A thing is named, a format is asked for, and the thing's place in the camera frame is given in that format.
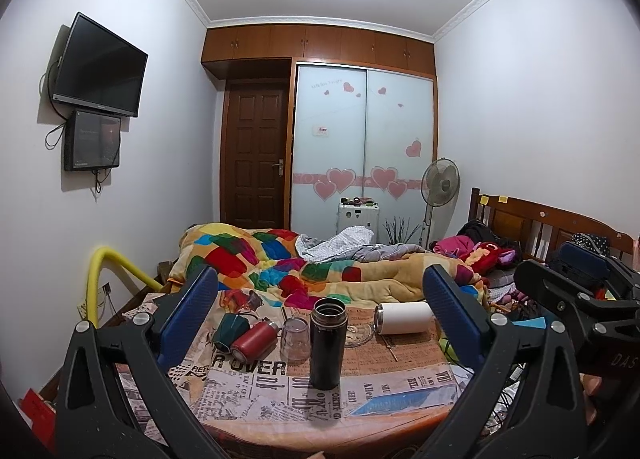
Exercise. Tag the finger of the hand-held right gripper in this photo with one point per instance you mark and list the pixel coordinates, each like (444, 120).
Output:
(550, 284)

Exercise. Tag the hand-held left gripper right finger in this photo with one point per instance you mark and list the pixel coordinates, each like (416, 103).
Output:
(450, 311)

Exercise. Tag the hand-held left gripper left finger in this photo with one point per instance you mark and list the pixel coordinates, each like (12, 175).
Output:
(192, 310)

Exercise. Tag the clear glass cup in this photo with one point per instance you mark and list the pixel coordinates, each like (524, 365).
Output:
(295, 341)

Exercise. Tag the dark green cup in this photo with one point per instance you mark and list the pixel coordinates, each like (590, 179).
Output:
(231, 330)

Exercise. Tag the person's right hand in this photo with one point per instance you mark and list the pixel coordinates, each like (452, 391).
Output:
(590, 384)

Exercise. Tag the dark blue bag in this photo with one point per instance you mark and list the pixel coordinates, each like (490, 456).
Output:
(582, 259)

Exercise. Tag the cyan card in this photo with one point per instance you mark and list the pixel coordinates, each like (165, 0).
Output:
(529, 323)

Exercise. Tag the white thermos flask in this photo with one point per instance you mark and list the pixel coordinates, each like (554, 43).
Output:
(405, 317)

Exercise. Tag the wooden bed headboard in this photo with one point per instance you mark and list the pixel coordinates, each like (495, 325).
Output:
(530, 221)

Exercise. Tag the pink clothing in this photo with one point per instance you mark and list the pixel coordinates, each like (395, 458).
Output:
(452, 244)

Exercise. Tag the red plush toy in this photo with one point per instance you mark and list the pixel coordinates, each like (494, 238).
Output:
(487, 254)

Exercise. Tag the red thermos bottle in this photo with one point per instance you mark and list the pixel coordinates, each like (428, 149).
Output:
(255, 341)

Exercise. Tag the small metal rod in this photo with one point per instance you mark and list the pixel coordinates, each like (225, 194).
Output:
(390, 352)

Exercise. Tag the colourful patchwork blanket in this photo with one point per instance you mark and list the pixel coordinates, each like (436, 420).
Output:
(240, 251)

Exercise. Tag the black clothing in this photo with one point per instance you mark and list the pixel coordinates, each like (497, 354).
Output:
(477, 231)

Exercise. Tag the dry branch bundle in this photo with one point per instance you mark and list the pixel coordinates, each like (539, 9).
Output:
(402, 231)

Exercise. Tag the glass lid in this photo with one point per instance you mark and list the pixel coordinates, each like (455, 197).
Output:
(359, 335)

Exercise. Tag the yellow foam pipe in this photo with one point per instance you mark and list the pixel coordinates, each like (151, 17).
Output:
(112, 256)

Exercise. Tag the newspaper print tablecloth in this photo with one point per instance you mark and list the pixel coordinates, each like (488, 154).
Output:
(260, 389)

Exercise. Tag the grey white quilt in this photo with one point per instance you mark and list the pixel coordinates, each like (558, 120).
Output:
(350, 241)

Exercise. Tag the black thermos flask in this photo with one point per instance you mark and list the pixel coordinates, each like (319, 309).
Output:
(327, 344)

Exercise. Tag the white standing fan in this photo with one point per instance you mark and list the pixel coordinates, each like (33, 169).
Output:
(440, 184)

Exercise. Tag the white appliance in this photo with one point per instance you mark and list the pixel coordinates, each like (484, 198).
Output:
(357, 216)

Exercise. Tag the brown wooden door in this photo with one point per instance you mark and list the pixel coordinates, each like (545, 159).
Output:
(255, 154)

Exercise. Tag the red box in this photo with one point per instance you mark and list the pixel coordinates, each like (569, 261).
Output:
(37, 414)

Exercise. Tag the heart-print sliding wardrobe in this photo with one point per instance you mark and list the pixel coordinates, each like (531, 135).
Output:
(360, 139)

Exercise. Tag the wooden overhead cabinets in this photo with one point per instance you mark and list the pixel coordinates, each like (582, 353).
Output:
(320, 41)

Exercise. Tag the wall socket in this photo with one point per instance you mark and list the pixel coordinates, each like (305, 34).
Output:
(106, 289)

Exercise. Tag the small black wall screen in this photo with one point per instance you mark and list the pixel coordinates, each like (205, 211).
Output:
(92, 140)

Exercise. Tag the wall-mounted black television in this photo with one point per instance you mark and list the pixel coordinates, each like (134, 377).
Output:
(100, 64)

